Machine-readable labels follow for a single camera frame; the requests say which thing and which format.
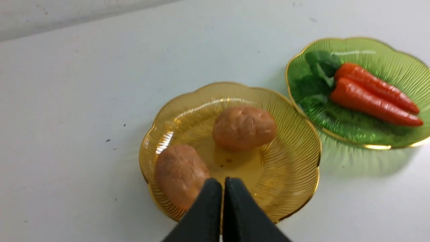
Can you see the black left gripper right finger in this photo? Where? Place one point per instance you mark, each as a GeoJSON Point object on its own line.
{"type": "Point", "coordinates": [243, 219]}

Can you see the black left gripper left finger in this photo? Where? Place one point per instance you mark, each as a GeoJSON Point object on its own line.
{"type": "Point", "coordinates": [201, 222]}

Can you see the brown potato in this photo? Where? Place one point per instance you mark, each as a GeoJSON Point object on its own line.
{"type": "Point", "coordinates": [180, 174]}
{"type": "Point", "coordinates": [242, 128]}

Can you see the amber ribbed plastic plate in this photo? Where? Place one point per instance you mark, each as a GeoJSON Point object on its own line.
{"type": "Point", "coordinates": [281, 176]}

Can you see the green ribbed plastic plate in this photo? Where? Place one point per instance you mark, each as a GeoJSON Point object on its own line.
{"type": "Point", "coordinates": [309, 93]}

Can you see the lower orange carrot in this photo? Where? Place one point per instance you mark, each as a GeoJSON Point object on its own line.
{"type": "Point", "coordinates": [351, 95]}

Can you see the orange carrot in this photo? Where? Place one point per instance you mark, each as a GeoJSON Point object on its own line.
{"type": "Point", "coordinates": [377, 86]}
{"type": "Point", "coordinates": [351, 95]}

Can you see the upper orange carrot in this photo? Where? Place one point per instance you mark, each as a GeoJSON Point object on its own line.
{"type": "Point", "coordinates": [377, 86]}

